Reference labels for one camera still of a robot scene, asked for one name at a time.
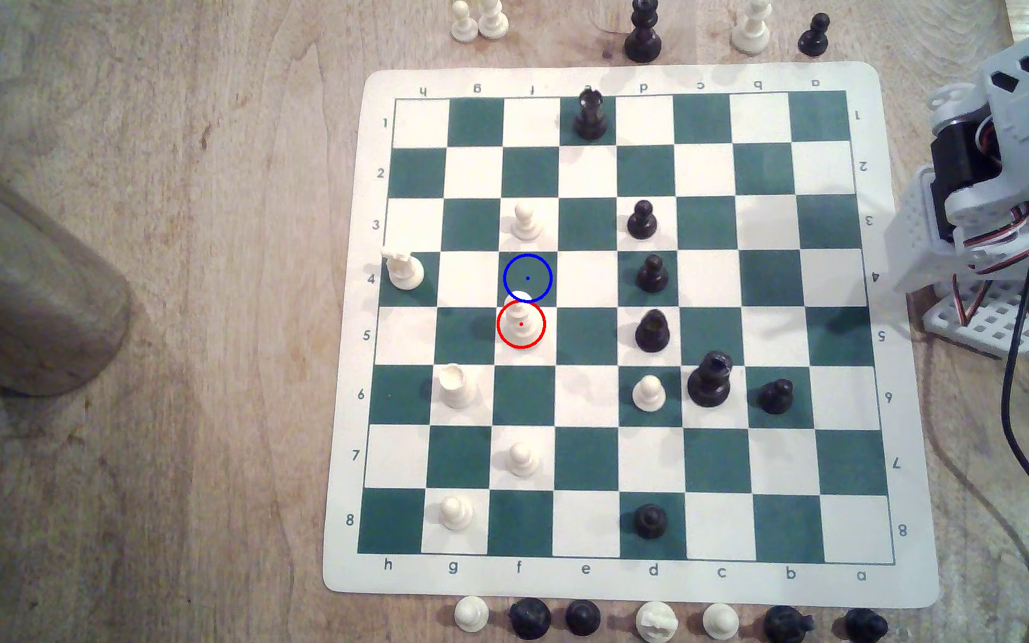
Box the green and white chess mat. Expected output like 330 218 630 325
322 61 941 610

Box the white knight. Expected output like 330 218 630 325
636 601 680 643

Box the black pawn d5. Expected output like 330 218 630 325
635 309 672 353

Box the tall black chess piece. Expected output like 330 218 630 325
623 0 664 64

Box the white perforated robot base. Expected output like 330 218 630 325
921 279 1029 360

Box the black knight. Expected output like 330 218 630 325
843 607 889 643
763 605 815 643

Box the tall black king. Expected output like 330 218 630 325
573 86 609 141

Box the black rook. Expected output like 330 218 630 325
509 598 553 641

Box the black queen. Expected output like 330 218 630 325
687 351 734 409

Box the wooden cylinder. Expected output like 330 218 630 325
0 134 133 398

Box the white rook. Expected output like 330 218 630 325
436 363 480 410

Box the tall white chess piece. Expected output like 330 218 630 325
729 0 772 53

